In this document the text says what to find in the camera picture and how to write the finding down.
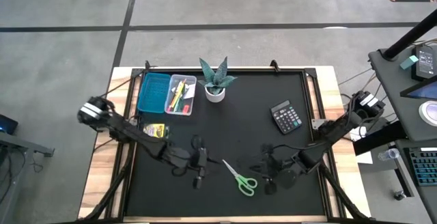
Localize white round device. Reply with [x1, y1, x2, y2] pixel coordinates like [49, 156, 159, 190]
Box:
[419, 100, 437, 128]

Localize yellow green crayon box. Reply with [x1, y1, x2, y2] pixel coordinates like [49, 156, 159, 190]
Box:
[143, 123, 171, 139]

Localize grey side desk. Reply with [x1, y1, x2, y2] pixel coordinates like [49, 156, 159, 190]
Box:
[353, 42, 437, 224]

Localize laptop screen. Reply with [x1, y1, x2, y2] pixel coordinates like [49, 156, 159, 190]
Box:
[401, 80, 437, 100]

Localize blue plastic basket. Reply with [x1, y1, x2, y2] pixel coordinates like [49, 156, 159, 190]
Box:
[137, 72, 171, 114]

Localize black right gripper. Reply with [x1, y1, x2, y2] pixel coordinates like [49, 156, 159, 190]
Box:
[248, 155, 298, 189]

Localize device with blue screen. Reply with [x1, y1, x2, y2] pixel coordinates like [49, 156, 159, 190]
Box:
[0, 114, 18, 135]

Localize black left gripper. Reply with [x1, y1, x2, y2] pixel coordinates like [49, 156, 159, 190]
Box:
[184, 147, 223, 177]

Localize white paper sheet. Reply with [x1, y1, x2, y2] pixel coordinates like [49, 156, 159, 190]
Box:
[350, 126, 375, 165]

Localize black aluminium table frame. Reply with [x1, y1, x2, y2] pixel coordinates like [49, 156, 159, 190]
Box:
[78, 59, 373, 224]

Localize white paper slip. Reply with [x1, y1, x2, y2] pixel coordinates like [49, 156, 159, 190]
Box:
[184, 83, 197, 100]

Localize black power adapter box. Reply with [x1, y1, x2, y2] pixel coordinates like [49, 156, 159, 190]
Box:
[411, 44, 436, 81]

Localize black camera stand pole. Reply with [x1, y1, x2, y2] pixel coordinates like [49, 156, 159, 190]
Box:
[382, 10, 437, 61]

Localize backlit computer keyboard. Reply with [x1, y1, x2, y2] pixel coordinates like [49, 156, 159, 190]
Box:
[408, 148, 437, 186]

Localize grey metal desk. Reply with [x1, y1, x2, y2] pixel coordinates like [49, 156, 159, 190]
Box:
[0, 131, 55, 224]

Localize clear plastic container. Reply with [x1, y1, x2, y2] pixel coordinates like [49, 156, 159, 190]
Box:
[164, 74, 198, 116]

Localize clear water bottle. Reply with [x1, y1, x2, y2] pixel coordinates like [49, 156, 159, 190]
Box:
[378, 148, 400, 162]

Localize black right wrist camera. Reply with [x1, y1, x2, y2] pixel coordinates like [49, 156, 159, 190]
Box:
[264, 179, 278, 196]

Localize snake plant in white pot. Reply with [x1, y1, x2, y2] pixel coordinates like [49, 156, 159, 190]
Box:
[197, 56, 238, 104]

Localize black calculator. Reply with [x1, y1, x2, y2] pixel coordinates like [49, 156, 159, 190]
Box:
[270, 100, 303, 135]

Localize small teal box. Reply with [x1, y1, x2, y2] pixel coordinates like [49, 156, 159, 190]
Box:
[399, 55, 419, 70]

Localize green-handled scissors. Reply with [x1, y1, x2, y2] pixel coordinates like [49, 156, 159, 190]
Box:
[221, 158, 259, 197]

